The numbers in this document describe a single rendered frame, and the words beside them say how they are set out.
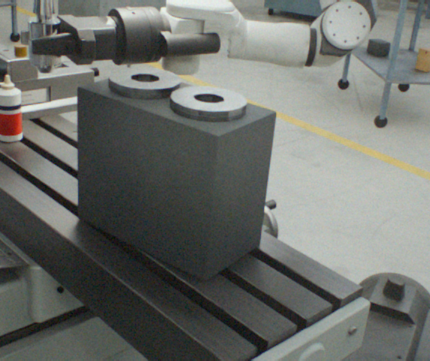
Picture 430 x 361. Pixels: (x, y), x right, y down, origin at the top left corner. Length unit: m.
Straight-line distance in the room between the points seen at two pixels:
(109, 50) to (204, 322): 0.48
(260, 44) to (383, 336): 0.63
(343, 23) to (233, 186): 0.43
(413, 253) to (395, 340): 1.57
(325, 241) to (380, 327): 1.50
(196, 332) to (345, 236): 2.26
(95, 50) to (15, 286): 0.36
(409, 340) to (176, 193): 0.74
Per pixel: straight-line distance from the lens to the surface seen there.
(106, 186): 0.86
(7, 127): 1.17
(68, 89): 1.31
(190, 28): 1.11
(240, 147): 0.76
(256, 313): 0.77
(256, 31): 1.12
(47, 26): 1.03
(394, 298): 1.47
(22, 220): 0.99
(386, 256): 2.88
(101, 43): 1.04
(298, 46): 1.13
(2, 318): 1.03
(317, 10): 7.07
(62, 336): 1.10
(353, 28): 1.12
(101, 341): 1.16
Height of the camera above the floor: 1.40
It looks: 25 degrees down
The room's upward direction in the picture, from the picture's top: 5 degrees clockwise
